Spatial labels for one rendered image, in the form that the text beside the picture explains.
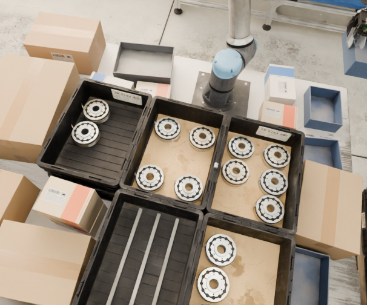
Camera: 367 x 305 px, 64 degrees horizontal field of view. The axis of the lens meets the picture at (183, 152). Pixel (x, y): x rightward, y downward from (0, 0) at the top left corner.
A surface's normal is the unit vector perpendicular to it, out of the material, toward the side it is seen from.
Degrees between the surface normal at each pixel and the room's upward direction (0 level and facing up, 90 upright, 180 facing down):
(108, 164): 0
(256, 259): 0
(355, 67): 90
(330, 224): 0
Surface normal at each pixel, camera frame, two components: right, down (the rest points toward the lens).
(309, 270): 0.05, -0.45
